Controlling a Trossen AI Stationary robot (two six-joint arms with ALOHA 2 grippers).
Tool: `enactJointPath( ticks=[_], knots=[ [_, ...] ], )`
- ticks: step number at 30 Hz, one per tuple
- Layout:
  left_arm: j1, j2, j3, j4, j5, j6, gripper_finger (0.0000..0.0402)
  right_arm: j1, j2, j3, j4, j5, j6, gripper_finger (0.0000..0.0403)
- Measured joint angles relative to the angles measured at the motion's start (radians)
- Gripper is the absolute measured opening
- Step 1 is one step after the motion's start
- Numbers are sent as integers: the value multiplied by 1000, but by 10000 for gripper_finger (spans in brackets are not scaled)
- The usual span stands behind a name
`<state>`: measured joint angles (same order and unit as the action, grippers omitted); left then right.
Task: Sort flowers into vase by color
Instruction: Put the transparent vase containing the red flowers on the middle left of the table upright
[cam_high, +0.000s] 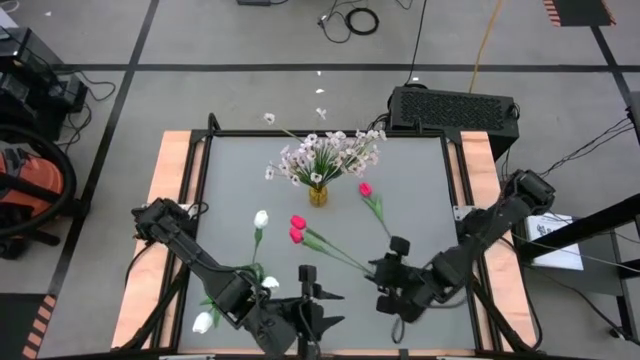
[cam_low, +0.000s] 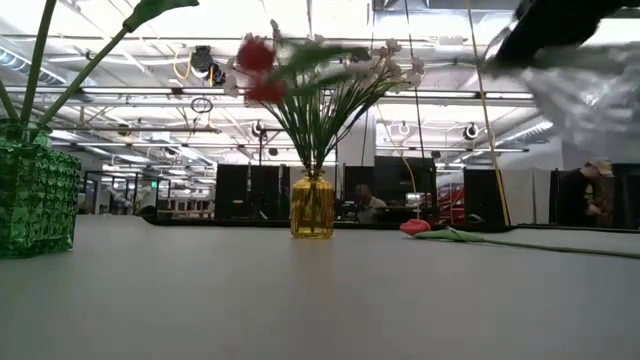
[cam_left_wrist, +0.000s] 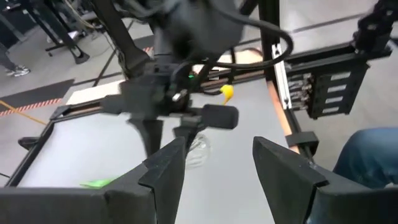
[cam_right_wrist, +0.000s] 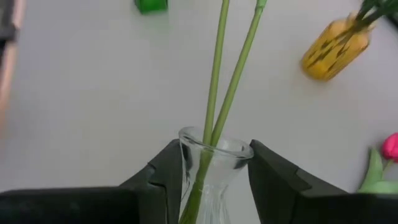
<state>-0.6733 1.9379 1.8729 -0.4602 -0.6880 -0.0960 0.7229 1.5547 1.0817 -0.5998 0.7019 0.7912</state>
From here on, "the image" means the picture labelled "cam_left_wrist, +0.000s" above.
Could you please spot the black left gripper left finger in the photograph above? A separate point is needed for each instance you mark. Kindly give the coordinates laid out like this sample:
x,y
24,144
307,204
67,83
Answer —
x,y
77,205

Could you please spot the black frame post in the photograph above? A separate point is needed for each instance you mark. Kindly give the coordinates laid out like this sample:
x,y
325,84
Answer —
x,y
269,37

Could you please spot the black table frame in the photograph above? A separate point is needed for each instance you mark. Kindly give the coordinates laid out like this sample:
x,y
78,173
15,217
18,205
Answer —
x,y
34,149

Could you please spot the red artificial tulip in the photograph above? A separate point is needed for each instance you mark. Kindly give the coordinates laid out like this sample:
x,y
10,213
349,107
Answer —
x,y
98,183

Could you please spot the person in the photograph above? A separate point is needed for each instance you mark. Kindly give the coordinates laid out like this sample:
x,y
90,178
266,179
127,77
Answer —
x,y
17,71

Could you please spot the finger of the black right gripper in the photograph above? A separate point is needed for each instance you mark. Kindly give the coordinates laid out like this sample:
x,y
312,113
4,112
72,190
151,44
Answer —
x,y
149,133
188,132

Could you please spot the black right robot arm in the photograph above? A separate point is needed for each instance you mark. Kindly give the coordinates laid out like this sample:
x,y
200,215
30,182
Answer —
x,y
192,28

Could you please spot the silver aluminium bracket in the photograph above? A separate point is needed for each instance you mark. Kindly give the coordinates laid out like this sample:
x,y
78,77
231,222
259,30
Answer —
x,y
280,77

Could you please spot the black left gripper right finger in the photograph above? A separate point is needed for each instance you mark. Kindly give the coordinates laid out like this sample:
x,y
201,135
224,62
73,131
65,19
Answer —
x,y
295,193

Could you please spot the black standing desk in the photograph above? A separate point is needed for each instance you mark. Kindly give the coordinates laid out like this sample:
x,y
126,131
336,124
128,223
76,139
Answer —
x,y
71,49

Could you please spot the clear glass vase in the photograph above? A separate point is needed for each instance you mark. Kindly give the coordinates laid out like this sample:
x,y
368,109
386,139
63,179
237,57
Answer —
x,y
200,152

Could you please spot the black hazard-striped floor mat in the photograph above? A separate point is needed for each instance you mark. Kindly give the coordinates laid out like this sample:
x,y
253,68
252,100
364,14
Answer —
x,y
34,93

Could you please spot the black labelled control box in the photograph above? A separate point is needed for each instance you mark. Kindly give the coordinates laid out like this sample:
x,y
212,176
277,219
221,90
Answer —
x,y
357,81

